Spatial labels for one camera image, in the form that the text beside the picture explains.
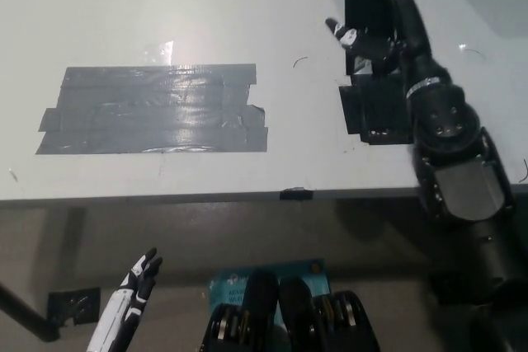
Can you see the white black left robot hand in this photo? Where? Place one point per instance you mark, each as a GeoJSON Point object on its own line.
{"type": "Point", "coordinates": [128, 298]}

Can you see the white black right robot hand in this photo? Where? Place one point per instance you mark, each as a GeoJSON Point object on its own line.
{"type": "Point", "coordinates": [414, 38]}

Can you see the black tape patch on floor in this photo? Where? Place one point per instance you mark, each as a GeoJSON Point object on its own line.
{"type": "Point", "coordinates": [74, 304]}

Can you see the black tape square patch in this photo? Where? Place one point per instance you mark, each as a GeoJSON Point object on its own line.
{"type": "Point", "coordinates": [371, 111]}

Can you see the black table leg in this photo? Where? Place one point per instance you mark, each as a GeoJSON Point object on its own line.
{"type": "Point", "coordinates": [29, 315]}

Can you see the small black tape strip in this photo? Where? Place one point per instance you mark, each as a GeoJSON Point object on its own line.
{"type": "Point", "coordinates": [295, 194]}

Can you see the grey duct tape patch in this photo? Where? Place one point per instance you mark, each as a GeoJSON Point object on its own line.
{"type": "Point", "coordinates": [156, 115]}

